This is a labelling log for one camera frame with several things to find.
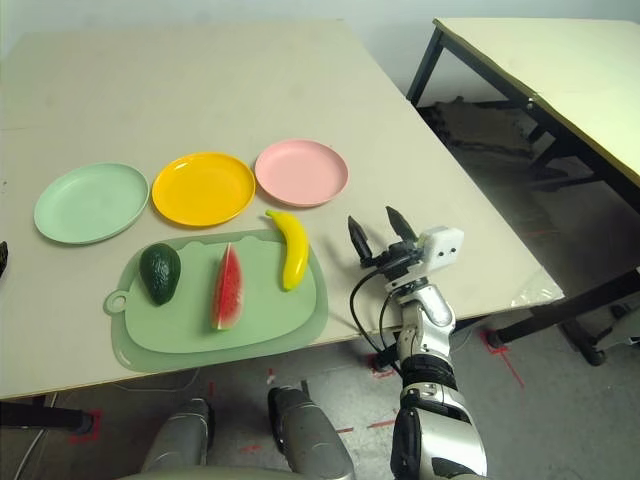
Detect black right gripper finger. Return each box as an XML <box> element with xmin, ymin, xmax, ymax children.
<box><xmin>384</xmin><ymin>205</ymin><xmax>419</xmax><ymax>247</ymax></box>
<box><xmin>347</xmin><ymin>215</ymin><xmax>372</xmax><ymax>262</ymax></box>

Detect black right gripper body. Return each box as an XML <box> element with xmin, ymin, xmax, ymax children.
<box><xmin>359</xmin><ymin>238</ymin><xmax>426</xmax><ymax>284</ymax></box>

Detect yellow toy banana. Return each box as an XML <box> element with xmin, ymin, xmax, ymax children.
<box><xmin>264</xmin><ymin>209</ymin><xmax>310</xmax><ymax>292</ymax></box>

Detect red toy watermelon slice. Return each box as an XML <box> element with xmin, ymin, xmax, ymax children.
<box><xmin>209</xmin><ymin>242</ymin><xmax>246</xmax><ymax>332</ymax></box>

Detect dark green toy avocado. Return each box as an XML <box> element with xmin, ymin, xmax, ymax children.
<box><xmin>138</xmin><ymin>243</ymin><xmax>183</xmax><ymax>307</ymax></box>

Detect pink round plate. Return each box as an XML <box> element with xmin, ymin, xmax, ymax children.
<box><xmin>254</xmin><ymin>139</ymin><xmax>350</xmax><ymax>208</ymax></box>

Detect pale green round plate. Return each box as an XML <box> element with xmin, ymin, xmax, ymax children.
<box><xmin>33</xmin><ymin>160</ymin><xmax>150</xmax><ymax>246</ymax></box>

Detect clear plastic corner film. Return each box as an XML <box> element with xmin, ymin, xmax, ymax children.
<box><xmin>509</xmin><ymin>267</ymin><xmax>564</xmax><ymax>311</ymax></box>

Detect black metal table leg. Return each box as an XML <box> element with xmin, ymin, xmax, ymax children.
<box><xmin>0</xmin><ymin>403</ymin><xmax>94</xmax><ymax>434</ymax></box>
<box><xmin>487</xmin><ymin>269</ymin><xmax>640</xmax><ymax>366</ymax></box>

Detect yellow round plate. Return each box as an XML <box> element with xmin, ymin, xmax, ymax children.
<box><xmin>151</xmin><ymin>151</ymin><xmax>257</xmax><ymax>230</ymax></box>

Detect silver robot left leg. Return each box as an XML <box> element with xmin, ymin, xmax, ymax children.
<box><xmin>142</xmin><ymin>397</ymin><xmax>214</xmax><ymax>474</ymax></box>

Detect grey robot torso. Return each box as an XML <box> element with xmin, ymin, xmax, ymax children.
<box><xmin>117</xmin><ymin>464</ymin><xmax>296</xmax><ymax>480</ymax></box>

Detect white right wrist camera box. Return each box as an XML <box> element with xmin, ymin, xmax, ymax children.
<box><xmin>417</xmin><ymin>225</ymin><xmax>464</xmax><ymax>274</ymax></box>

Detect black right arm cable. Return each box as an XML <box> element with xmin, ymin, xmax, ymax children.
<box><xmin>378</xmin><ymin>288</ymin><xmax>402</xmax><ymax>354</ymax></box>
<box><xmin>349</xmin><ymin>267</ymin><xmax>401</xmax><ymax>375</ymax></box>

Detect green cutting board with ring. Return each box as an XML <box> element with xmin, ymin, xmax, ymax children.
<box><xmin>103</xmin><ymin>228</ymin><xmax>330</xmax><ymax>374</ymax></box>

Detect beige side table black frame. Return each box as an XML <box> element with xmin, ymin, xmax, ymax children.
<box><xmin>405</xmin><ymin>17</ymin><xmax>640</xmax><ymax>201</ymax></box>

